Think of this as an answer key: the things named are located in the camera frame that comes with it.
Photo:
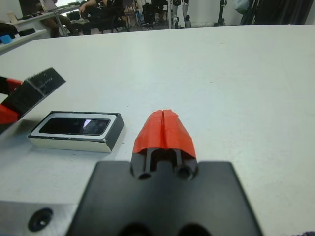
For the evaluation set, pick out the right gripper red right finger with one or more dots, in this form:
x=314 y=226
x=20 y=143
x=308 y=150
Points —
x=177 y=132

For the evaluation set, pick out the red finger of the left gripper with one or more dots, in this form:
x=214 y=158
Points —
x=8 y=115
x=7 y=84

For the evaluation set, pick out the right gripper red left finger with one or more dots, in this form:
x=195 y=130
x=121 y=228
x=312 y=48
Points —
x=150 y=132

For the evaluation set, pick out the person with VR headset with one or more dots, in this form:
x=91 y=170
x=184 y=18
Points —
x=54 y=24

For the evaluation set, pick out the black flat item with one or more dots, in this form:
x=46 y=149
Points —
x=26 y=32

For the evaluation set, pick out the beige cup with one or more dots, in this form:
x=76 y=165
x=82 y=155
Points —
x=11 y=17

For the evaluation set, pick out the grey laptop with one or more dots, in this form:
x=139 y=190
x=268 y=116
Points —
x=49 y=5

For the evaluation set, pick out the black circuit board module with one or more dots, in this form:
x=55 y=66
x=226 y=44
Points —
x=24 y=98

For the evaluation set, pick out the black gantry stand yellow hoist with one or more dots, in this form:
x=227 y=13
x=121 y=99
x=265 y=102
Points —
x=219 y=14

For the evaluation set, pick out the translucent plastic bag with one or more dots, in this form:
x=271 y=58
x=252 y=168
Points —
x=241 y=6

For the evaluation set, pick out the camera box base white inlay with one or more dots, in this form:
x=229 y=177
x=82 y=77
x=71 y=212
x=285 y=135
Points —
x=73 y=145

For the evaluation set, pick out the person in black shirt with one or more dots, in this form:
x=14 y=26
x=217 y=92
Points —
x=103 y=14

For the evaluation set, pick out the white side table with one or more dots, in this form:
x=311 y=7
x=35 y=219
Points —
x=24 y=40

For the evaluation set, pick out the blue block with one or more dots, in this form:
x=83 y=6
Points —
x=5 y=39

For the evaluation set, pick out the grey office desk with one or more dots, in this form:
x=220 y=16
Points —
x=37 y=17

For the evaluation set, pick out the small silver humanoid robot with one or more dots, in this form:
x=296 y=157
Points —
x=175 y=19

